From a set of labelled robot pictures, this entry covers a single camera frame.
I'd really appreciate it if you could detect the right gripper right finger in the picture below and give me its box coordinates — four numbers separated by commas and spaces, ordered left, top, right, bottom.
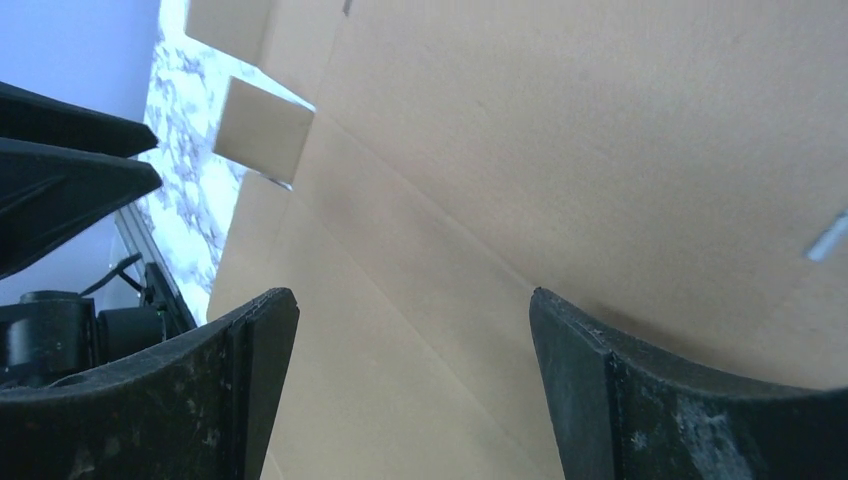
529, 288, 847, 479

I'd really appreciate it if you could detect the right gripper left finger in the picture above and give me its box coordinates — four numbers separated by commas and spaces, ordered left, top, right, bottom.
1, 288, 300, 479

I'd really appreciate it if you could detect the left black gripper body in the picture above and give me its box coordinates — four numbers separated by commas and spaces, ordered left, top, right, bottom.
1, 254, 197, 388

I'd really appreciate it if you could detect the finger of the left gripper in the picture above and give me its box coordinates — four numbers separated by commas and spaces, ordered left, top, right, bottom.
1, 83, 159, 158
1, 139, 162, 278

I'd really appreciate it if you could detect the brown cardboard box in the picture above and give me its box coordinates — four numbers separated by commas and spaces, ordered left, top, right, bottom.
185, 1, 847, 479

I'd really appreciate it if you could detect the aluminium table frame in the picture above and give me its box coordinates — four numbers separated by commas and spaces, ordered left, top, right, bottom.
115, 203, 176, 289

